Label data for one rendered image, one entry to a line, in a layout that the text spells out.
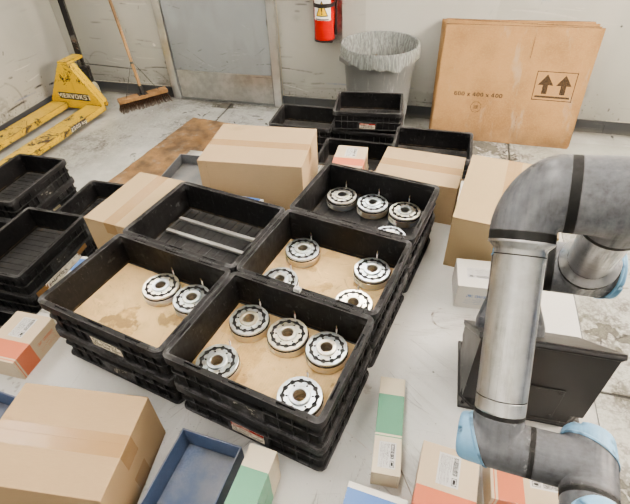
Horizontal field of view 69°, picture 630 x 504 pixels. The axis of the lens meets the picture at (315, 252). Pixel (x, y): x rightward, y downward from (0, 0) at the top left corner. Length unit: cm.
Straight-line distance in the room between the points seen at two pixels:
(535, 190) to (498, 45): 309
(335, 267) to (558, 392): 64
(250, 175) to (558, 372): 118
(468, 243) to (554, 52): 249
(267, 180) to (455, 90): 234
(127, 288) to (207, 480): 58
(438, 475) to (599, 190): 66
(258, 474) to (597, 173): 80
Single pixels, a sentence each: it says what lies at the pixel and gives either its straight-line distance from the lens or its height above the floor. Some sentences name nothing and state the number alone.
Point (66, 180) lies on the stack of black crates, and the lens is 277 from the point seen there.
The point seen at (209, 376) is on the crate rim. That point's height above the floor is 93.
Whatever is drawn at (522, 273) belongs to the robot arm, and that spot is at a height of 129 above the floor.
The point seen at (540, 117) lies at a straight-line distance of 391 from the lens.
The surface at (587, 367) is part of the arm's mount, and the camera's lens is 114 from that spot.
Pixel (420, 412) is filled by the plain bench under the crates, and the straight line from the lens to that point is 124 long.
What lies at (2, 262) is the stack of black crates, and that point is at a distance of 235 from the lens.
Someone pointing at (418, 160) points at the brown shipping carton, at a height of 86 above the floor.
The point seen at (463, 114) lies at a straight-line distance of 385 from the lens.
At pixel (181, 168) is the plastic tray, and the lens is 217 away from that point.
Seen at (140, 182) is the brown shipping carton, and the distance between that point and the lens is 182.
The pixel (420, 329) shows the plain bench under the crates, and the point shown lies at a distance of 139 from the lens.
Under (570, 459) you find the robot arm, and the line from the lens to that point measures 79.
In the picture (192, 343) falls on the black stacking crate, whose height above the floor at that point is 88.
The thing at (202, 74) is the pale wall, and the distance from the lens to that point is 457.
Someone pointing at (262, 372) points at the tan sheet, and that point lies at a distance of 114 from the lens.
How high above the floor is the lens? 177
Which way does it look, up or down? 41 degrees down
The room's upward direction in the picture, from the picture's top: 3 degrees counter-clockwise
